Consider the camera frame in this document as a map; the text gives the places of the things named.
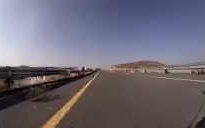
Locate brown hill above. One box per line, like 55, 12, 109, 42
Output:
110, 59, 171, 70

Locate metal guardrail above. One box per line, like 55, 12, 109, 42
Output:
0, 65, 98, 90

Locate pale concrete barrier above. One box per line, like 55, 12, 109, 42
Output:
110, 63, 205, 77

